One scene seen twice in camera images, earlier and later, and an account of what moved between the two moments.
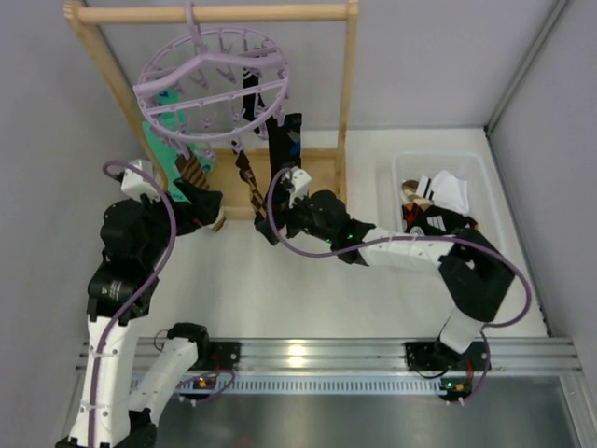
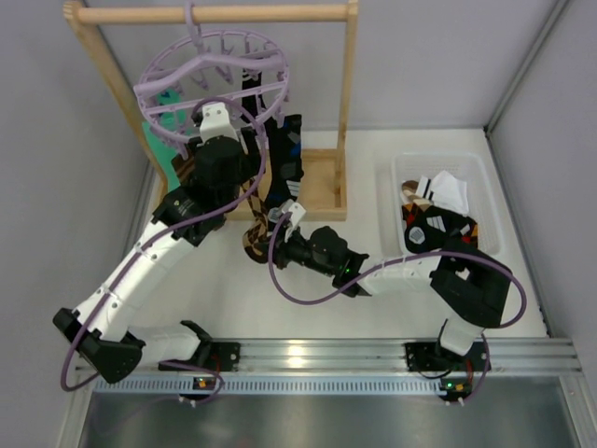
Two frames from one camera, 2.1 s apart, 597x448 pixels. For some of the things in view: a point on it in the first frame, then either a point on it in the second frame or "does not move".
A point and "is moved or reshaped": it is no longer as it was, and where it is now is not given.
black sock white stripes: x=437 y=220 does not move
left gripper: x=195 y=201 -> x=249 y=152
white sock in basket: x=445 y=190 does not move
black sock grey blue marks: x=284 y=145 does not move
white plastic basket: x=466 y=166 does not move
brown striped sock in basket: x=409 y=188 does not move
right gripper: x=289 y=218 -> x=280 y=247
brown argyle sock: x=247 y=174 is moved or reshaped
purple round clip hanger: x=209 y=85 does not move
